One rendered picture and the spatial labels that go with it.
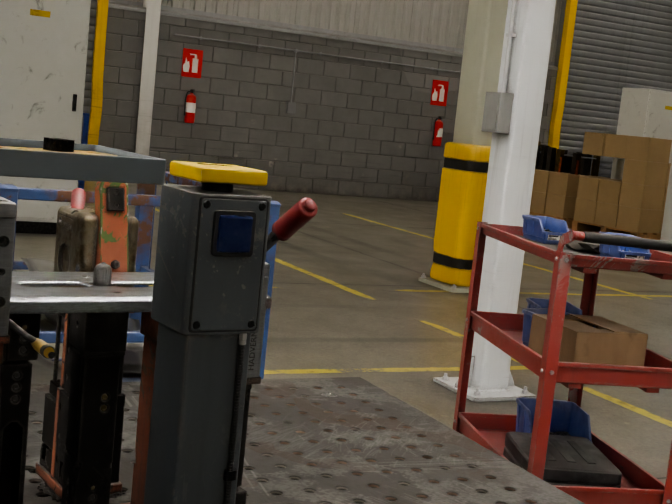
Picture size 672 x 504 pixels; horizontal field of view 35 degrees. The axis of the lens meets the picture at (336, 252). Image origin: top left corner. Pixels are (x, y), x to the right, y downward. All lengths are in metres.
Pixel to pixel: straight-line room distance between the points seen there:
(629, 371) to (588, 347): 0.13
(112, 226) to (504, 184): 3.70
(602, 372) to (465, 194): 5.02
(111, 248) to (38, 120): 7.75
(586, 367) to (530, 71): 2.13
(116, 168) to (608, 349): 2.52
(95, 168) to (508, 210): 4.24
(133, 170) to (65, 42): 8.35
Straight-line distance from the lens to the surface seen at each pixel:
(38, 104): 9.07
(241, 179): 0.85
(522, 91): 4.92
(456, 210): 8.10
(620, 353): 3.20
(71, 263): 1.37
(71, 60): 9.12
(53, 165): 0.75
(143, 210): 4.16
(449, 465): 1.68
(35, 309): 1.09
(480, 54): 8.13
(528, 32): 4.94
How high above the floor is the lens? 1.21
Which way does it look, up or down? 7 degrees down
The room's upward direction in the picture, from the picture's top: 6 degrees clockwise
